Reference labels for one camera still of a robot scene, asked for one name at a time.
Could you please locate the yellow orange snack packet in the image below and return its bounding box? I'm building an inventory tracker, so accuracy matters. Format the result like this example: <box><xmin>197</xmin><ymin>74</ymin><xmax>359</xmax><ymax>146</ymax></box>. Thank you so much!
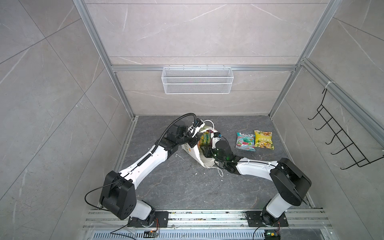
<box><xmin>199</xmin><ymin>131</ymin><xmax>212</xmax><ymax>147</ymax></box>

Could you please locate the white floral paper bag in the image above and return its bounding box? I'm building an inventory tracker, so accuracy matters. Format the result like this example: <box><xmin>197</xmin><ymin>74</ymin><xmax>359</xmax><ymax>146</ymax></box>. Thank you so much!
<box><xmin>182</xmin><ymin>120</ymin><xmax>224</xmax><ymax>177</ymax></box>

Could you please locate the aluminium front rail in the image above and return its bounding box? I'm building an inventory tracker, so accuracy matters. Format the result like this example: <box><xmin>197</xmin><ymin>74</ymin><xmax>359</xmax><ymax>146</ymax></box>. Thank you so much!
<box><xmin>82</xmin><ymin>209</ymin><xmax>334</xmax><ymax>231</ymax></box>

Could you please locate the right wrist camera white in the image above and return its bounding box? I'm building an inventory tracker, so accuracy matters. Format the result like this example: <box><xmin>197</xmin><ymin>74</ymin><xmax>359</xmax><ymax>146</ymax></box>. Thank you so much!
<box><xmin>211</xmin><ymin>132</ymin><xmax>222</xmax><ymax>149</ymax></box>

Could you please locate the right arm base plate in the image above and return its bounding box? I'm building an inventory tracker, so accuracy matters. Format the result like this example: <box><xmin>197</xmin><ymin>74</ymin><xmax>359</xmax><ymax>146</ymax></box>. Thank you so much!
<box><xmin>245</xmin><ymin>211</ymin><xmax>289</xmax><ymax>228</ymax></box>

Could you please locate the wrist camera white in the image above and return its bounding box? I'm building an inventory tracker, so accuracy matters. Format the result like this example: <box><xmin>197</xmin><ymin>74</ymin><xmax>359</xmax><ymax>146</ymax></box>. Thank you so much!
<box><xmin>211</xmin><ymin>132</ymin><xmax>222</xmax><ymax>149</ymax></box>
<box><xmin>188</xmin><ymin>118</ymin><xmax>205</xmax><ymax>138</ymax></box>

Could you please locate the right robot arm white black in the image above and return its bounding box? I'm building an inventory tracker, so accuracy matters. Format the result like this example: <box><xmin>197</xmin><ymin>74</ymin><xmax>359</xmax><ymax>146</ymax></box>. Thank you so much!
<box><xmin>202</xmin><ymin>140</ymin><xmax>312</xmax><ymax>226</ymax></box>

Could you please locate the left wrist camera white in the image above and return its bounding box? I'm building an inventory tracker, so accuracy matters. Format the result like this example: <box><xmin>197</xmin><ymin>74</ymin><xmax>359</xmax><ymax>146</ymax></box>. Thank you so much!
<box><xmin>188</xmin><ymin>118</ymin><xmax>205</xmax><ymax>138</ymax></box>

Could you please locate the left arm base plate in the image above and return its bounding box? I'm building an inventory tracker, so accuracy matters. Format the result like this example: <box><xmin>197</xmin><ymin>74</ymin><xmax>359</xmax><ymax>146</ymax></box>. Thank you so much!
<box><xmin>128</xmin><ymin>211</ymin><xmax>169</xmax><ymax>228</ymax></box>

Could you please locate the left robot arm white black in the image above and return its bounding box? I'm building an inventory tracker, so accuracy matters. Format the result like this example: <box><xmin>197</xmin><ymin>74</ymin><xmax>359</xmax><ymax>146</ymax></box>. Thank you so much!
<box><xmin>99</xmin><ymin>120</ymin><xmax>205</xmax><ymax>227</ymax></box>

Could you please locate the black wire hook rack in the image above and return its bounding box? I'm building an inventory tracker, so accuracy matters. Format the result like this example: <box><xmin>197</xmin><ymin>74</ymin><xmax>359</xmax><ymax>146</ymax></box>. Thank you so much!
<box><xmin>308</xmin><ymin>89</ymin><xmax>384</xmax><ymax>170</ymax></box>

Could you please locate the teal mint candy packet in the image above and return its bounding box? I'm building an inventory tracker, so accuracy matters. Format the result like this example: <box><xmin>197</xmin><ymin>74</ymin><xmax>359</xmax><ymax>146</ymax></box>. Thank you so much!
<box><xmin>236</xmin><ymin>133</ymin><xmax>255</xmax><ymax>152</ymax></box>

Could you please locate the white wire mesh basket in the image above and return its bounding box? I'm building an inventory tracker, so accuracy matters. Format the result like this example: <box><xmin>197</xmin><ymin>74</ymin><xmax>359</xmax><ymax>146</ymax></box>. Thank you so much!
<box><xmin>162</xmin><ymin>67</ymin><xmax>234</xmax><ymax>95</ymax></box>

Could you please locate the green circuit board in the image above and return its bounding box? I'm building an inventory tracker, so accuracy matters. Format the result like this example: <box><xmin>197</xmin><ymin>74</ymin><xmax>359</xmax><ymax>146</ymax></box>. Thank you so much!
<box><xmin>264</xmin><ymin>231</ymin><xmax>281</xmax><ymax>240</ymax></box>

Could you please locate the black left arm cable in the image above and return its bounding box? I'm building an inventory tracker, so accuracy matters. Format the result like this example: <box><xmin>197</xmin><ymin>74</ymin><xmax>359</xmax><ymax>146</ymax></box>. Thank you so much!
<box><xmin>152</xmin><ymin>112</ymin><xmax>198</xmax><ymax>154</ymax></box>

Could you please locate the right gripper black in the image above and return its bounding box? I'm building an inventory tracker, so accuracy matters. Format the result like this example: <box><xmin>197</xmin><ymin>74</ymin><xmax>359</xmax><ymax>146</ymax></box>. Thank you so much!
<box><xmin>199</xmin><ymin>144</ymin><xmax>227</xmax><ymax>166</ymax></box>

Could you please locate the yellow green snack packet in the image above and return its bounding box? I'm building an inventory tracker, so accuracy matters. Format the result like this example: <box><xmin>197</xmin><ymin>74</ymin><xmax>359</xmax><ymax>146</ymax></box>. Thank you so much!
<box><xmin>254</xmin><ymin>130</ymin><xmax>274</xmax><ymax>150</ymax></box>

